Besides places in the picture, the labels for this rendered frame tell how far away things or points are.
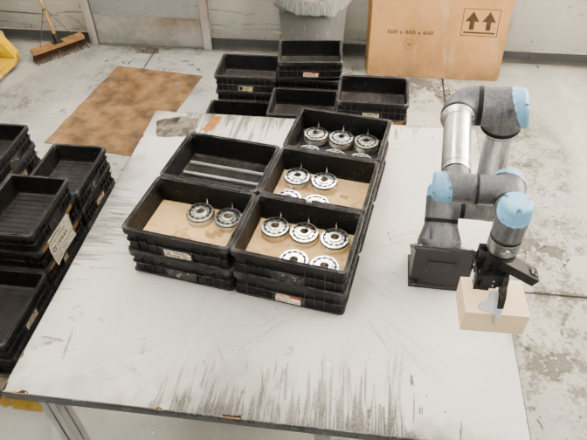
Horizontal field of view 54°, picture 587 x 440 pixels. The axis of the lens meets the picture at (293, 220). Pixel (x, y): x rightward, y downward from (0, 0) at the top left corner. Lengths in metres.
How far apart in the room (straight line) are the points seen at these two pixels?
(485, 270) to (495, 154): 0.49
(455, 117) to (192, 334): 1.09
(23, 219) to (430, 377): 1.96
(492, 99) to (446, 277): 0.66
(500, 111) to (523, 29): 3.31
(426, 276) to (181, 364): 0.89
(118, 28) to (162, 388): 3.91
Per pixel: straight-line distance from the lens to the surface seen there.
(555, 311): 3.14
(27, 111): 4.73
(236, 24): 5.02
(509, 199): 1.36
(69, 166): 3.36
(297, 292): 1.96
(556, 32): 5.10
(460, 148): 1.53
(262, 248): 2.03
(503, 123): 1.76
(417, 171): 2.60
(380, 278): 2.12
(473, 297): 1.58
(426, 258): 2.01
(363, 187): 2.28
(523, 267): 1.51
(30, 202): 3.01
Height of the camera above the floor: 2.29
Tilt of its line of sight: 44 degrees down
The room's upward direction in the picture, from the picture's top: 1 degrees counter-clockwise
